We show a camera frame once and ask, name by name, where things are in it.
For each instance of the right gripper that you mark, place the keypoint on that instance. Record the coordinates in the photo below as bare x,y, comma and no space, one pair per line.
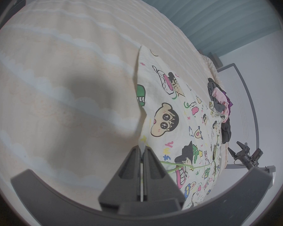
246,159

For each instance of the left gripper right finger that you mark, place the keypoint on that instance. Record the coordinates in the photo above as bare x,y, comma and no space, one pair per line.
162,192

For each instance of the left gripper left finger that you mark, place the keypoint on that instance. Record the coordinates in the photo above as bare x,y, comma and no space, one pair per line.
122,192

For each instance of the white printed pyjama top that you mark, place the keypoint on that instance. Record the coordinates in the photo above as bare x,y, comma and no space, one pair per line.
179,126

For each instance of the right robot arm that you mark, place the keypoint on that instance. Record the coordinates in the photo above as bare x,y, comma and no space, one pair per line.
256,163

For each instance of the bed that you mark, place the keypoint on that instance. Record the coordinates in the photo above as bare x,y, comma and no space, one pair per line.
61,67

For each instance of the black garment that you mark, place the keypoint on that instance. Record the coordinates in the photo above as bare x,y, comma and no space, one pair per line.
226,131

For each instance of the purple garment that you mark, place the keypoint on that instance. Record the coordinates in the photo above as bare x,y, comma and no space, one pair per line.
230,106

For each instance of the dark grey garment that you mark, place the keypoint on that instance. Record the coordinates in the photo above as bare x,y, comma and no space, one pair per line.
212,85

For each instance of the cream pillow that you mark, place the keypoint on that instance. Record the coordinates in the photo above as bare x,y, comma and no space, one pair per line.
210,66

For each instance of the grey bedside table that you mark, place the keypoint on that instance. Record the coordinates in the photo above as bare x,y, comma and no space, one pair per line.
214,59

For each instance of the blue-green curtain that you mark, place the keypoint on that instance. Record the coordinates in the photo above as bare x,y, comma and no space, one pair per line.
214,13

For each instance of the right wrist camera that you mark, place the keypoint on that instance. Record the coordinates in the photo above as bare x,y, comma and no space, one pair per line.
258,154

